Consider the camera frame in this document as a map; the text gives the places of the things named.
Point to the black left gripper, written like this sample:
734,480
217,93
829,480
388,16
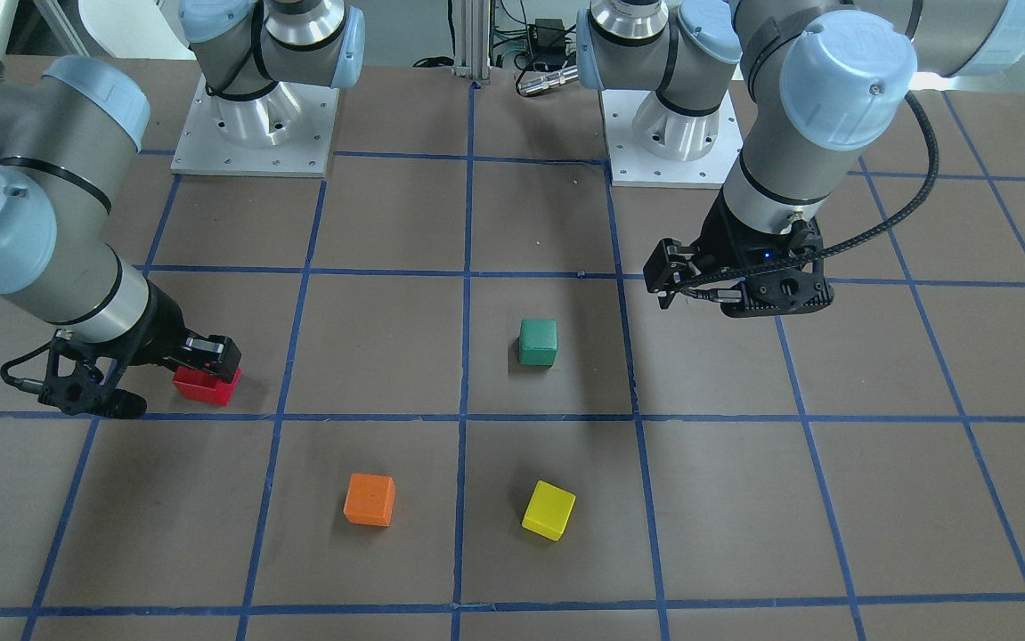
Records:
715,242

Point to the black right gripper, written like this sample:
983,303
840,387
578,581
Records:
165,327

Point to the red wooden block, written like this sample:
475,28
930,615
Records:
198,386

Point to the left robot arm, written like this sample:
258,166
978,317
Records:
827,79

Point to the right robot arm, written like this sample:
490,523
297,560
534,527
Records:
66,142

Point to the green wooden block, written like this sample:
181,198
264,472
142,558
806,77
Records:
537,344

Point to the orange wooden block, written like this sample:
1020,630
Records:
370,500

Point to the yellow wooden block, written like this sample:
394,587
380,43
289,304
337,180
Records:
549,511

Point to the black power adapter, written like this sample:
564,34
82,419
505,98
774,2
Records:
546,44

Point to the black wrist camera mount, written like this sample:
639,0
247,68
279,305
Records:
82,377
790,291

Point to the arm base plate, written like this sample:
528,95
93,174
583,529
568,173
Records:
284,134
650,146

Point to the aluminium frame post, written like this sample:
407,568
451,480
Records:
471,32

